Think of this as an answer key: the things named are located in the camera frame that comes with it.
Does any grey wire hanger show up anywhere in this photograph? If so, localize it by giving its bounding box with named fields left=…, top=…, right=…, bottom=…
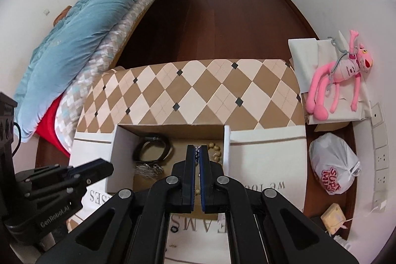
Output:
left=326, top=36, right=357, bottom=92

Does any white wall socket strip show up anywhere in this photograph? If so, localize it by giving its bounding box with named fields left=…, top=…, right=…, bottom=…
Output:
left=369, top=101, right=390, bottom=209

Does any red cloth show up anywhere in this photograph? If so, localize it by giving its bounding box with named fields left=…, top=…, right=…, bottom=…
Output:
left=35, top=96, right=74, bottom=157

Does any bundled silver chain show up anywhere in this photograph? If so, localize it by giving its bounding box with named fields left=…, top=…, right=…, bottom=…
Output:
left=134, top=163, right=163, bottom=178

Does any white cardboard box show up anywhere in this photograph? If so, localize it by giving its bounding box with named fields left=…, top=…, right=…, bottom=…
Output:
left=104, top=124, right=231, bottom=222

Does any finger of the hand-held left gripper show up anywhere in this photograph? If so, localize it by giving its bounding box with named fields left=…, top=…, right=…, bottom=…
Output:
left=16, top=158, right=115, bottom=201

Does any black strap bracelet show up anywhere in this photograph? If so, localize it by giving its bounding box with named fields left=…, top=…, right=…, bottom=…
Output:
left=132, top=134, right=173, bottom=163

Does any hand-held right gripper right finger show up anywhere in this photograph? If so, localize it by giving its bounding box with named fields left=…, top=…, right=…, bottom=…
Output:
left=199, top=145, right=360, bottom=264

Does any white plastic bag red print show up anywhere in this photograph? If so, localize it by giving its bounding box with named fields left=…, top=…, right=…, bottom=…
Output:
left=309, top=132, right=362, bottom=196

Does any brown pillow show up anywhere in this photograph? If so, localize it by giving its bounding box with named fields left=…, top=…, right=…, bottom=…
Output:
left=52, top=5, right=74, bottom=27

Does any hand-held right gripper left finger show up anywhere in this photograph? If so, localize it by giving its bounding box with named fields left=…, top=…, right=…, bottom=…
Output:
left=35, top=145, right=197, bottom=264

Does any small yellow box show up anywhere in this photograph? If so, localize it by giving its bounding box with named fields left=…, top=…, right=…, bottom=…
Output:
left=320, top=203, right=347, bottom=234

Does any brown argyle tablecloth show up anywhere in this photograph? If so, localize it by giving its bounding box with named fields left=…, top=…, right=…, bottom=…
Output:
left=75, top=59, right=306, bottom=135

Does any light blue quilt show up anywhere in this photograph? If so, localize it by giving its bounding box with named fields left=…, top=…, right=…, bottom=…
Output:
left=14, top=0, right=188, bottom=143

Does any wooden bead bracelet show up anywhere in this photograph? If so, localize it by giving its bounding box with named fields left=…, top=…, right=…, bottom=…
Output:
left=207, top=143, right=223, bottom=164

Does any white cable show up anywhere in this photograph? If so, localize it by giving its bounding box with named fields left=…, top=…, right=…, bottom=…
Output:
left=340, top=205, right=388, bottom=229

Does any open cardboard box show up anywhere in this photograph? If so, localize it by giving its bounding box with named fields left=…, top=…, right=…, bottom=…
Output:
left=68, top=126, right=310, bottom=264

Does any black cable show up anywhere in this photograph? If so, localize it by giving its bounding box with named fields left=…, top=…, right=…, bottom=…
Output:
left=10, top=121, right=23, bottom=157

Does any pink plush toy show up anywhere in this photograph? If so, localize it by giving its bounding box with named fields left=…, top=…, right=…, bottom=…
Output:
left=305, top=29, right=374, bottom=121

